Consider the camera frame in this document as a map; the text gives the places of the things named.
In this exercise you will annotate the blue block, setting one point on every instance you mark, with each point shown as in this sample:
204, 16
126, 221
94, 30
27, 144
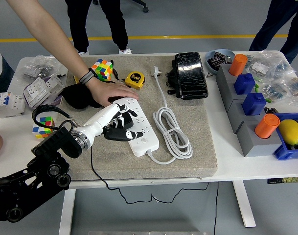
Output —
244, 84
254, 104

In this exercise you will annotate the table control panel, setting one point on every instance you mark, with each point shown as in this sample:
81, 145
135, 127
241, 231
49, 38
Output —
285, 180

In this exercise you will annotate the clear bag of blue parts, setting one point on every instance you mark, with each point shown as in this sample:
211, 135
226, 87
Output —
276, 90

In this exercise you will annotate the black wristband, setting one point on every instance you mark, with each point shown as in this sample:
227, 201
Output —
87, 77

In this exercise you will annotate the yellow square tape measure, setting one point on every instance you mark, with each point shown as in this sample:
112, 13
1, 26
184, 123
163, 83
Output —
135, 79

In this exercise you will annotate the black glossy cracked device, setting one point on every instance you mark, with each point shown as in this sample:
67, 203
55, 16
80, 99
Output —
191, 76

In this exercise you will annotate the yellow lemon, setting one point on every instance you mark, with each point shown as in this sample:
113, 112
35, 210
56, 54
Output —
290, 132

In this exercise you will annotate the white power strip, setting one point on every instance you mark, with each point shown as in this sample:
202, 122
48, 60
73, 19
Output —
148, 144

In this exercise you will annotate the small metal clip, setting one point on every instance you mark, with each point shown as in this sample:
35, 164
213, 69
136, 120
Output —
209, 75

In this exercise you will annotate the person's left hand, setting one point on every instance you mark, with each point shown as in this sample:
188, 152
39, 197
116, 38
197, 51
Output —
107, 90

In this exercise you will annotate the grey socket block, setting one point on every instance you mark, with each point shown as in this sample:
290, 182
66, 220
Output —
223, 80
234, 117
251, 144

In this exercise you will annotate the black power adapter plug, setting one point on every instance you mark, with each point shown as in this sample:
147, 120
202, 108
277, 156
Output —
128, 122

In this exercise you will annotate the small dark metal tool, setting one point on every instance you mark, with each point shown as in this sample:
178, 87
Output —
61, 75

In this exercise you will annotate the small colourful puzzle cube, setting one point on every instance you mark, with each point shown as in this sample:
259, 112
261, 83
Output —
44, 122

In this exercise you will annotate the black electronic module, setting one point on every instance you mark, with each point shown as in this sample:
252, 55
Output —
271, 110

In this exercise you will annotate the clear bag of metal screws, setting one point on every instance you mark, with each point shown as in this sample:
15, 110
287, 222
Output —
36, 68

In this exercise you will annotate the white table leg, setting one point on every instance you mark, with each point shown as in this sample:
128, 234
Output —
244, 208
66, 213

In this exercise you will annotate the clear bag of white parts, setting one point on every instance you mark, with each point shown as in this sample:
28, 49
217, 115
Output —
268, 63

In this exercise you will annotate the large white wall socket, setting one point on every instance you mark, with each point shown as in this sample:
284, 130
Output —
36, 90

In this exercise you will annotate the orange cylinder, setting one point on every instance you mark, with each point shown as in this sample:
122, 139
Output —
267, 126
237, 64

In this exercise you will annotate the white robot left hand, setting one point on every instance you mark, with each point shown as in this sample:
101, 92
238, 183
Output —
99, 121

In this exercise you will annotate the small white wall socket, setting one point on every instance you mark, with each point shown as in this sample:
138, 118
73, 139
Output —
54, 83

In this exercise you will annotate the grey-brown mat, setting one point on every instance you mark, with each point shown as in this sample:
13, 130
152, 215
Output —
192, 122

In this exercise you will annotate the person's left forearm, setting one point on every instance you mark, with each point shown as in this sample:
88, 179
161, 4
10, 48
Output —
51, 36

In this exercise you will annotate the green plastic clip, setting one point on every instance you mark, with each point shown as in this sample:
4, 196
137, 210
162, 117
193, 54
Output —
268, 100
257, 86

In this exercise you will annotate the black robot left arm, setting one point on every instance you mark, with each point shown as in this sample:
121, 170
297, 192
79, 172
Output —
41, 181

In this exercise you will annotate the black cloth pouch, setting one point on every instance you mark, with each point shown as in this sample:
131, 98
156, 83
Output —
75, 98

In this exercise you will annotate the black capacitors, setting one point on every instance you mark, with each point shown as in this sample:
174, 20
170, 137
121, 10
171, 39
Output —
218, 60

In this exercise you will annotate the yellow round tape measure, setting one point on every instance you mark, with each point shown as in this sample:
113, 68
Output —
75, 79

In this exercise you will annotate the blue plastic bin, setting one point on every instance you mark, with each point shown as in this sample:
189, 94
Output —
285, 153

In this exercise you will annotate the white circuit breaker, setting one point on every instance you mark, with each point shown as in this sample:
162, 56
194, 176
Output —
9, 105

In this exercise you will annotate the large colourful puzzle cube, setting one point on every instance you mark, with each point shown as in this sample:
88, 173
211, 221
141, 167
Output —
102, 68

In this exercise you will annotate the light blue bowl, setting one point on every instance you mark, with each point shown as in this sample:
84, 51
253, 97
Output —
212, 70

